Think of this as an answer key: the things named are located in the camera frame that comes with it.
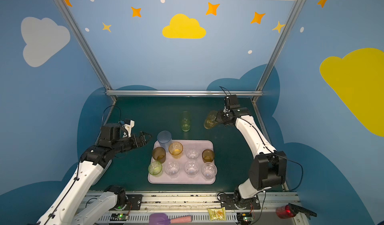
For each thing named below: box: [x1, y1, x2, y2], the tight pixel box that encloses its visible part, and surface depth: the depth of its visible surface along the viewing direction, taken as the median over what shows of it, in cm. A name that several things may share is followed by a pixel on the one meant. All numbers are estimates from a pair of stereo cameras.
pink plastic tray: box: [148, 140, 218, 185], surface depth 86 cm
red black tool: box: [275, 203, 317, 220], surface depth 63 cm
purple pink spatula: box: [149, 213, 193, 225], surface depth 70 cm
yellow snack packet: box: [207, 207, 227, 222], surface depth 72 cm
